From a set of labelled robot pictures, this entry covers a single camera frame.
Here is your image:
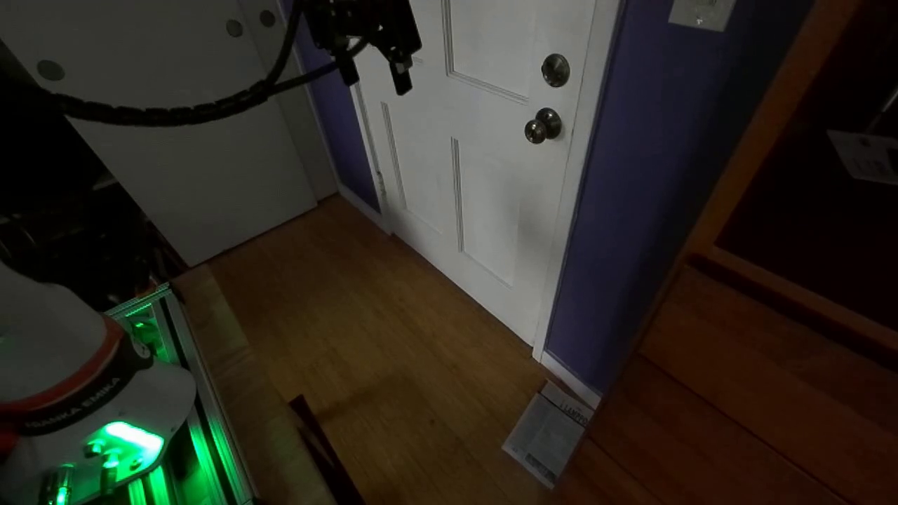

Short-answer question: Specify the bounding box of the brown wooden bookcase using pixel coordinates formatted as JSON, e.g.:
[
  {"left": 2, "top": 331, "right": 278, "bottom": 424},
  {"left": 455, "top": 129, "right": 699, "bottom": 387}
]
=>
[{"left": 549, "top": 0, "right": 898, "bottom": 505}]

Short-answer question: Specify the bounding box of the white paper label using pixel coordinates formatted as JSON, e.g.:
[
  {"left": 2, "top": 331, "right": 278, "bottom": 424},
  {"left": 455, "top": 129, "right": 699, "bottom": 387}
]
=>
[{"left": 826, "top": 125, "right": 898, "bottom": 184}]

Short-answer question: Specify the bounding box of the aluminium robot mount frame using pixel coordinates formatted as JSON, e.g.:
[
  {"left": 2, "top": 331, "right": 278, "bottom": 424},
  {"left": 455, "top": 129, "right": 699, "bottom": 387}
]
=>
[{"left": 107, "top": 282, "right": 259, "bottom": 505}]

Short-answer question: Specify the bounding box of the white floor vent grille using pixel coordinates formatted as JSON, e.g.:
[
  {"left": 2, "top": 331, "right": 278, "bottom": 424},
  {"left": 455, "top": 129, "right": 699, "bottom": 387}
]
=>
[{"left": 499, "top": 390, "right": 596, "bottom": 491}]

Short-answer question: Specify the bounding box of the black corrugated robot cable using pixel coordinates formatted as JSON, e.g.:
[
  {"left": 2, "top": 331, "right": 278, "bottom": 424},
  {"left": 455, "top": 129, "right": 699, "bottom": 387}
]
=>
[{"left": 36, "top": 0, "right": 372, "bottom": 129}]

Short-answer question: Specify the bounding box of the dark metal door knob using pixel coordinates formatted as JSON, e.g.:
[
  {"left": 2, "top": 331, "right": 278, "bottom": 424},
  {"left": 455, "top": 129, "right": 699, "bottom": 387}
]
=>
[{"left": 521, "top": 107, "right": 566, "bottom": 145}]

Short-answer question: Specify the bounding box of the white wall switch plate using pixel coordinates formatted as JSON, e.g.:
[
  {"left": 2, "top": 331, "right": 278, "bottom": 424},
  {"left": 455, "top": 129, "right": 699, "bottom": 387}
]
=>
[{"left": 666, "top": 0, "right": 737, "bottom": 33}]

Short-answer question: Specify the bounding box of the white closet door panel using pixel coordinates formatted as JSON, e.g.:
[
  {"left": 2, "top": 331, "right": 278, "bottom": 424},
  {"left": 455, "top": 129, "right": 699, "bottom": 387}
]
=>
[{"left": 0, "top": 0, "right": 321, "bottom": 268}]

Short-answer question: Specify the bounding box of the white panelled door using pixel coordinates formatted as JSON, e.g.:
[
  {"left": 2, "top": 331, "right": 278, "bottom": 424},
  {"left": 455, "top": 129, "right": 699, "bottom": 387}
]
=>
[{"left": 344, "top": 0, "right": 622, "bottom": 362}]

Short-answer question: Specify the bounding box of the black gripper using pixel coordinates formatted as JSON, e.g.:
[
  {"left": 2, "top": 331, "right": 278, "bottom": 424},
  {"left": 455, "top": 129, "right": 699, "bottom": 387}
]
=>
[{"left": 302, "top": 0, "right": 424, "bottom": 98}]

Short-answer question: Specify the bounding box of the dark metal lock knob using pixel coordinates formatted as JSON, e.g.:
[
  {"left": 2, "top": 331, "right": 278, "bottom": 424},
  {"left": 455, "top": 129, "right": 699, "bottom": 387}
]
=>
[{"left": 539, "top": 49, "right": 572, "bottom": 90}]

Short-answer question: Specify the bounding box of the dark wooden chair leg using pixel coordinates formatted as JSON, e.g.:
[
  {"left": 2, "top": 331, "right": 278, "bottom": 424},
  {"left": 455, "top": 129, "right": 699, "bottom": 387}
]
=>
[{"left": 285, "top": 393, "right": 364, "bottom": 505}]

